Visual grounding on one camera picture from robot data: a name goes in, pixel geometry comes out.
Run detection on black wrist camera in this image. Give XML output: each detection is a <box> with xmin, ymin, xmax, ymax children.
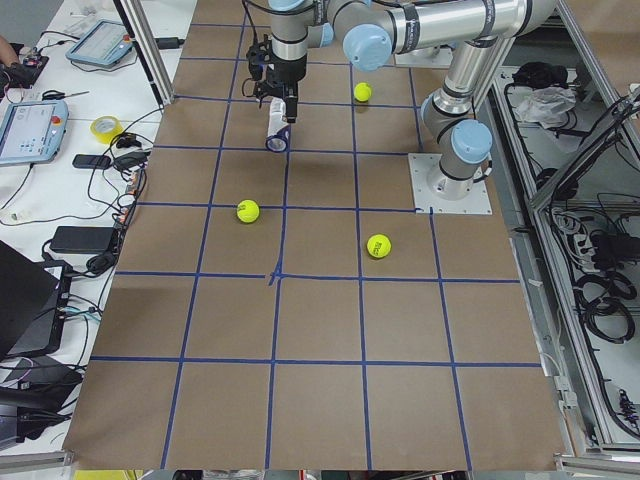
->
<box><xmin>246</xmin><ymin>41</ymin><xmax>270</xmax><ymax>81</ymax></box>

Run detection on black phone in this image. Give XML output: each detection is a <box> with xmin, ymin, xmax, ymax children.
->
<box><xmin>72</xmin><ymin>154</ymin><xmax>112</xmax><ymax>170</ymax></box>

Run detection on blue teach pendant near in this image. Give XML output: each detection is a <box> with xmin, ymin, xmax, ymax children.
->
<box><xmin>1</xmin><ymin>100</ymin><xmax>69</xmax><ymax>166</ymax></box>

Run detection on white crumpled cloth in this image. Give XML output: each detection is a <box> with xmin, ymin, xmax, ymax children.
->
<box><xmin>514</xmin><ymin>86</ymin><xmax>576</xmax><ymax>129</ymax></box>

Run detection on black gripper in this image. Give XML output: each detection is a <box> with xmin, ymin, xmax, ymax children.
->
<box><xmin>253</xmin><ymin>56</ymin><xmax>307</xmax><ymax>124</ymax></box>

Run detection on yellow tape roll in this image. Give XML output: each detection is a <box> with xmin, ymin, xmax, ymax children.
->
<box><xmin>90</xmin><ymin>115</ymin><xmax>124</xmax><ymax>145</ymax></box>

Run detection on white blue tennis ball can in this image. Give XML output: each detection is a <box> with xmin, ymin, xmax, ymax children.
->
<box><xmin>265</xmin><ymin>98</ymin><xmax>290</xmax><ymax>153</ymax></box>

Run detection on black laptop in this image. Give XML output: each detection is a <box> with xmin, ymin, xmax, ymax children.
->
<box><xmin>1</xmin><ymin>243</ymin><xmax>71</xmax><ymax>359</ymax></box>

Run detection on blue teach pendant far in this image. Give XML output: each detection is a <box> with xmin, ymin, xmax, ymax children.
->
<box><xmin>65</xmin><ymin>20</ymin><xmax>133</xmax><ymax>67</ymax></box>

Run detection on yellow tennis ball far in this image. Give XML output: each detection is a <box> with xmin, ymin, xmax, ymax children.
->
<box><xmin>353</xmin><ymin>82</ymin><xmax>373</xmax><ymax>103</ymax></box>

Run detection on yellow tennis ball printed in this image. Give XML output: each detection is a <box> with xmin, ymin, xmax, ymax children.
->
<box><xmin>366</xmin><ymin>233</ymin><xmax>392</xmax><ymax>259</ymax></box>

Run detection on metal base plate arm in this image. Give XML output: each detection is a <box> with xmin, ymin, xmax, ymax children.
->
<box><xmin>408</xmin><ymin>153</ymin><xmax>493</xmax><ymax>215</ymax></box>

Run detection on yellow tennis ball middle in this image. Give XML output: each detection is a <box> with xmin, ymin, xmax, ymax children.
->
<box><xmin>236</xmin><ymin>199</ymin><xmax>260</xmax><ymax>224</ymax></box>

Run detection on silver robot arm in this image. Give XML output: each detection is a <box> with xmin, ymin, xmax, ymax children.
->
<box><xmin>246</xmin><ymin>0</ymin><xmax>556</xmax><ymax>199</ymax></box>

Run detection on blue teach pendant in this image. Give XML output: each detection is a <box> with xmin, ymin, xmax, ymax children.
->
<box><xmin>65</xmin><ymin>20</ymin><xmax>133</xmax><ymax>67</ymax></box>
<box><xmin>1</xmin><ymin>100</ymin><xmax>69</xmax><ymax>166</ymax></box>

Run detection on black scissors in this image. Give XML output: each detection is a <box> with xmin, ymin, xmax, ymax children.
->
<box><xmin>41</xmin><ymin>90</ymin><xmax>88</xmax><ymax>101</ymax></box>

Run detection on black power adapter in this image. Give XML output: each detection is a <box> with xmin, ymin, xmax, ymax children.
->
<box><xmin>50</xmin><ymin>226</ymin><xmax>115</xmax><ymax>254</ymax></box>

